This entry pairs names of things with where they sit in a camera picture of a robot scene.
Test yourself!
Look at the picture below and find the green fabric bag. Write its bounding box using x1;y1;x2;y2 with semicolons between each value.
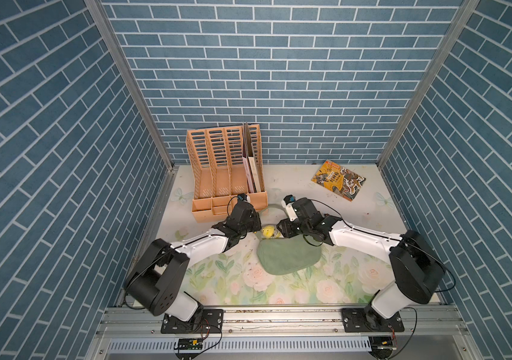
256;221;321;275

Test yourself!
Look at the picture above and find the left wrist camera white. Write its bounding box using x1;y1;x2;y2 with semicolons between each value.
236;193;251;203

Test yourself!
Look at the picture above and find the green circuit board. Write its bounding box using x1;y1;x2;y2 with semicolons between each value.
175;338;203;353

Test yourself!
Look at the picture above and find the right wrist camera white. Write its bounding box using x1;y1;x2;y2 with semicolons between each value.
281;194;297;221

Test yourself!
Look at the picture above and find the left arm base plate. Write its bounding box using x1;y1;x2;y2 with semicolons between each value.
161;307;224;335

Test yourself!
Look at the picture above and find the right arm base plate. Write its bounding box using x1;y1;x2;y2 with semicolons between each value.
341;307;404;333

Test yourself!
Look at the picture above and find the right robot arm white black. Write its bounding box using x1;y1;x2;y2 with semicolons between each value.
278;195;450;327

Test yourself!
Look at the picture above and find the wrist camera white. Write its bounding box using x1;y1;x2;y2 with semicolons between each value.
236;193;251;203
281;194;297;221

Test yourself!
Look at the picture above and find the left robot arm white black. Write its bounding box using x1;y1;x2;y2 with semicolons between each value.
124;200;261;322

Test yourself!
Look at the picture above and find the small connector module right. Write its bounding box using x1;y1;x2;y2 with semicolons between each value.
368;336;397;359

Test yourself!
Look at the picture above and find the yellow plush decoration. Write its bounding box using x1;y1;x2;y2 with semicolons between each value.
261;225;281;239

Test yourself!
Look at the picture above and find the orange illustrated comic book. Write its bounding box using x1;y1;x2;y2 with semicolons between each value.
311;160;366;201

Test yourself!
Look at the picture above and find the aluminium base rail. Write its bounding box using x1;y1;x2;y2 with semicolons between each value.
95;304;470;338

